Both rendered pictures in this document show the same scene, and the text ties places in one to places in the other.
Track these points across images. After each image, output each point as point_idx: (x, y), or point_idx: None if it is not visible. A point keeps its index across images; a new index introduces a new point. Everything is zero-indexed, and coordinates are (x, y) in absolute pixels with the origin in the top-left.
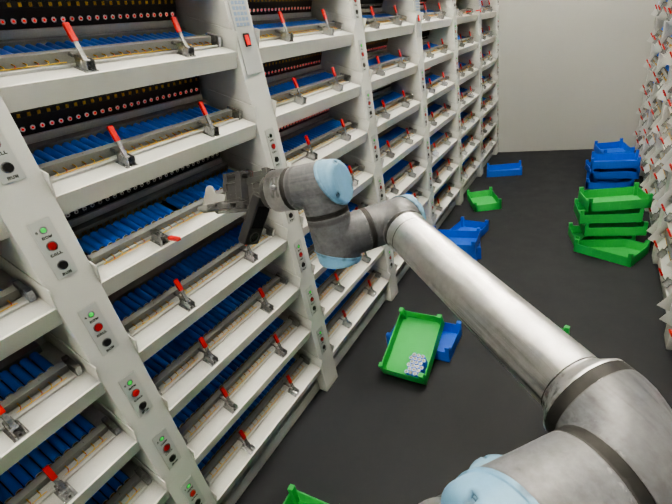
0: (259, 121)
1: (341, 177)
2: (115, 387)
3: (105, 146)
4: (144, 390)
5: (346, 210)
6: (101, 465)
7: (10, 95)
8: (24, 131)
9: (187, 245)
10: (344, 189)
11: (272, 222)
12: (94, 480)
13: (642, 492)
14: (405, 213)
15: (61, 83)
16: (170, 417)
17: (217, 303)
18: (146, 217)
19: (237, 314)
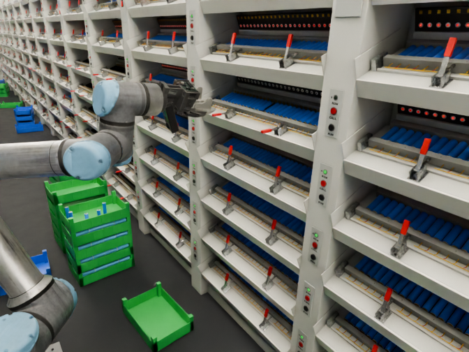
0: (329, 75)
1: (98, 95)
2: (190, 160)
3: (241, 46)
4: (196, 176)
5: (100, 121)
6: (183, 184)
7: (202, 5)
8: (244, 26)
9: (237, 131)
10: (96, 104)
11: None
12: (179, 184)
13: None
14: (63, 140)
15: (216, 2)
16: (199, 203)
17: (240, 186)
18: (250, 103)
19: (262, 218)
